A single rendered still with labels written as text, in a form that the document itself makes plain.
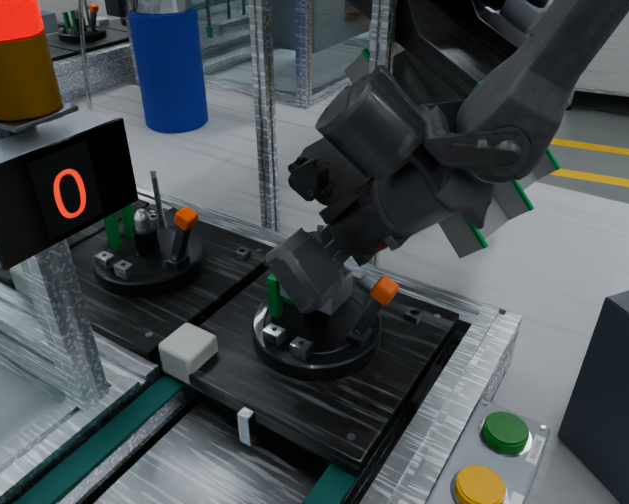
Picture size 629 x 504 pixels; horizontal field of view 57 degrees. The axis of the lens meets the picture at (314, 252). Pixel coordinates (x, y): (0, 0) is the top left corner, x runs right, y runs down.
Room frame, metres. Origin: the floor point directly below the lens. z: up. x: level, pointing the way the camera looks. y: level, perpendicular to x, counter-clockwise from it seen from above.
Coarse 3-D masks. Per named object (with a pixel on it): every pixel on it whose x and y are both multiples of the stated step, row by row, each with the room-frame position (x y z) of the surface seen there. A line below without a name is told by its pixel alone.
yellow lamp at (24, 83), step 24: (0, 48) 0.36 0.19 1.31; (24, 48) 0.37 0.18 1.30; (48, 48) 0.39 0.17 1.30; (0, 72) 0.36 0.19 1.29; (24, 72) 0.37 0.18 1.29; (48, 72) 0.38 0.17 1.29; (0, 96) 0.36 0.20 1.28; (24, 96) 0.36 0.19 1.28; (48, 96) 0.38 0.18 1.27; (0, 120) 0.36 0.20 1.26
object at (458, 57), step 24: (360, 0) 0.72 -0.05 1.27; (408, 0) 0.68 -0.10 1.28; (432, 0) 0.80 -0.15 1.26; (456, 0) 0.78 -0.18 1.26; (408, 24) 0.67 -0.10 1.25; (432, 24) 0.75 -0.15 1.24; (456, 24) 0.77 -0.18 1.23; (480, 24) 0.75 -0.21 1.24; (408, 48) 0.67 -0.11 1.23; (432, 48) 0.65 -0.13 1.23; (456, 48) 0.71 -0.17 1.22; (480, 48) 0.73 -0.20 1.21; (504, 48) 0.73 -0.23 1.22; (456, 72) 0.63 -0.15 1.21; (480, 72) 0.68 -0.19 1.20
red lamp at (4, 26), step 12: (0, 0) 0.36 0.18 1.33; (12, 0) 0.37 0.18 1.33; (24, 0) 0.38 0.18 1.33; (36, 0) 0.39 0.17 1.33; (0, 12) 0.36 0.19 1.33; (12, 12) 0.37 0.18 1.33; (24, 12) 0.37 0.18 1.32; (36, 12) 0.38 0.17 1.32; (0, 24) 0.36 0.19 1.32; (12, 24) 0.37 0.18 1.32; (24, 24) 0.37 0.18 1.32; (36, 24) 0.38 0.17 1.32; (0, 36) 0.36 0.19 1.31; (12, 36) 0.37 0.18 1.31; (24, 36) 0.37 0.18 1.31
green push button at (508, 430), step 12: (492, 420) 0.36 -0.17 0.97; (504, 420) 0.36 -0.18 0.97; (516, 420) 0.36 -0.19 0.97; (492, 432) 0.35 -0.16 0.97; (504, 432) 0.35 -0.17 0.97; (516, 432) 0.35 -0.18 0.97; (528, 432) 0.35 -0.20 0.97; (492, 444) 0.34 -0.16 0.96; (504, 444) 0.34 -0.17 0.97; (516, 444) 0.34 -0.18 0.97
